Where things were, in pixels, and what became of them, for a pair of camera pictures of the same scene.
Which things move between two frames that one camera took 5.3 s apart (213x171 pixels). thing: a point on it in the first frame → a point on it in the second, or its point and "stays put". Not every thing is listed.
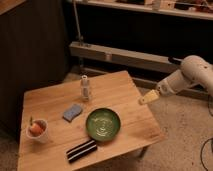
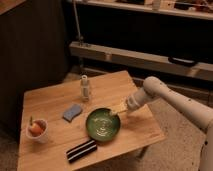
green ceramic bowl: (102, 124) stays put
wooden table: (82, 124) stays put
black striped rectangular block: (81, 150) stays put
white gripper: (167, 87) → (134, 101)
